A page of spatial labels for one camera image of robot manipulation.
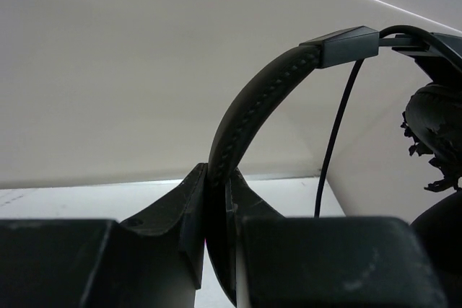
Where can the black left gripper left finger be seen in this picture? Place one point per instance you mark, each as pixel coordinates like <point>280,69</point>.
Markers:
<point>152,259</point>

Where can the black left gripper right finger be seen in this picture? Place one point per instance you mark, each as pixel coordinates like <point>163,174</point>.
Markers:
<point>324,262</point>

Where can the black headset with microphone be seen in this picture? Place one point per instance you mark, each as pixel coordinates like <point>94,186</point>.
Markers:
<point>432,119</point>

